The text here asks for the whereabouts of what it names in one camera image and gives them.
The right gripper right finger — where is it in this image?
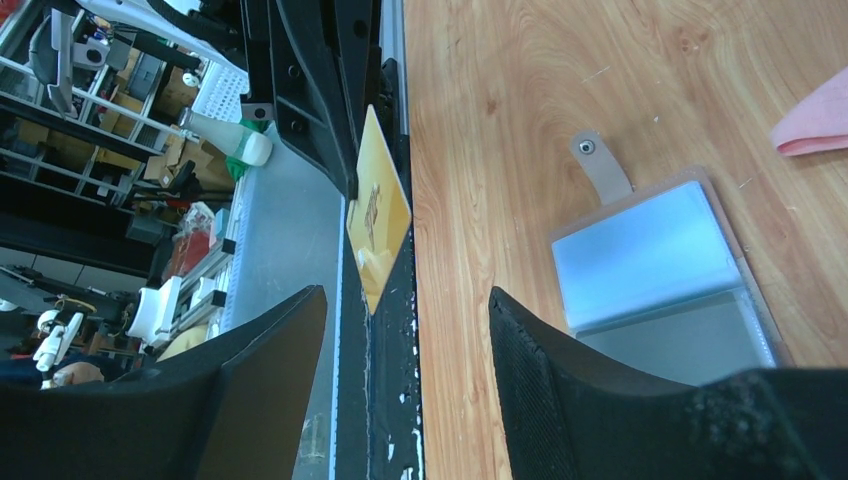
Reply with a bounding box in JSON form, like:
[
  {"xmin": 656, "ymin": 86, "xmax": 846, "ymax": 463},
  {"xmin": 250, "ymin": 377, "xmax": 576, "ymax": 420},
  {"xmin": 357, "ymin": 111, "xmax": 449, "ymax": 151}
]
[{"xmin": 489, "ymin": 287, "xmax": 847, "ymax": 479}]

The background storage shelf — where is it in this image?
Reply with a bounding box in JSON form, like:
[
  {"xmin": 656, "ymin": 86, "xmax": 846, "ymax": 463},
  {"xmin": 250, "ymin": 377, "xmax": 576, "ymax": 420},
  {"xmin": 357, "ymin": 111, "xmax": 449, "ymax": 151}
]
[{"xmin": 0, "ymin": 0, "xmax": 253, "ymax": 392}]

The pink cloth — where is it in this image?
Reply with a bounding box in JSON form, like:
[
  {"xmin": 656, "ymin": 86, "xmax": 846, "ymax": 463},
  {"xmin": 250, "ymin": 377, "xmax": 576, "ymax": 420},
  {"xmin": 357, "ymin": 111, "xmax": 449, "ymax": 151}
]
[{"xmin": 770, "ymin": 69, "xmax": 847, "ymax": 157}]

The white plastic bottle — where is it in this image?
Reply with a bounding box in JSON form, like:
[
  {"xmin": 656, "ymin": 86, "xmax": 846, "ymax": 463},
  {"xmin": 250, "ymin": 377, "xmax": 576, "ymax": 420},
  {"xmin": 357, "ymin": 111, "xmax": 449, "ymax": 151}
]
[{"xmin": 178, "ymin": 108, "xmax": 273, "ymax": 167}]

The pink card holder wallet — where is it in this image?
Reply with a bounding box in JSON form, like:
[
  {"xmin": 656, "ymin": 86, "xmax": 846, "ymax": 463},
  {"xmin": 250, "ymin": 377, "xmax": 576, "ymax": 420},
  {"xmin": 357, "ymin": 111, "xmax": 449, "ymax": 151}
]
[{"xmin": 551, "ymin": 130, "xmax": 793, "ymax": 385}]

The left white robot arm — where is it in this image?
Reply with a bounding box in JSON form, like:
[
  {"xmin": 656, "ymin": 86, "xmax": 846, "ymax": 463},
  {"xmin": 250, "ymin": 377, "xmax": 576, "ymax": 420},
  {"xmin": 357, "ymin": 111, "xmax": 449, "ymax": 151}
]
[{"xmin": 80, "ymin": 0, "xmax": 385, "ymax": 200}]

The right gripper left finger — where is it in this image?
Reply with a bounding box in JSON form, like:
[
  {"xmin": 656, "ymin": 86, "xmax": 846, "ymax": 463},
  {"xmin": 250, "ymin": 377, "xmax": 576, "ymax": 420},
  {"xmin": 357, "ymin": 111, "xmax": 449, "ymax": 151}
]
[{"xmin": 1, "ymin": 285, "xmax": 327, "ymax": 479}]

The gold VIP credit card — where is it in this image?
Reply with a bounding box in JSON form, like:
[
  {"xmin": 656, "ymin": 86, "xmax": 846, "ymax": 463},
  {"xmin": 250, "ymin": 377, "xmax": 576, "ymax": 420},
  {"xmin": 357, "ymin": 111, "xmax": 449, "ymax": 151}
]
[{"xmin": 346, "ymin": 105, "xmax": 411, "ymax": 314}]

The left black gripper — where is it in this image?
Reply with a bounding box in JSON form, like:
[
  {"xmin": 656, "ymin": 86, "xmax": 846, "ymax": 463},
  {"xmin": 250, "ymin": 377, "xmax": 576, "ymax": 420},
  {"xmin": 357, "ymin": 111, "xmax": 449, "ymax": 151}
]
[{"xmin": 240, "ymin": 0, "xmax": 382, "ymax": 199}]

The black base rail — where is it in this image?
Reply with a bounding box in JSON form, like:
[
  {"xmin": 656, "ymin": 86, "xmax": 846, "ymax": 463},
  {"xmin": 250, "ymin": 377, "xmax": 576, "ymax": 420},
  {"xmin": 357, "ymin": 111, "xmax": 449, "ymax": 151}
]
[{"xmin": 334, "ymin": 56, "xmax": 425, "ymax": 480}]

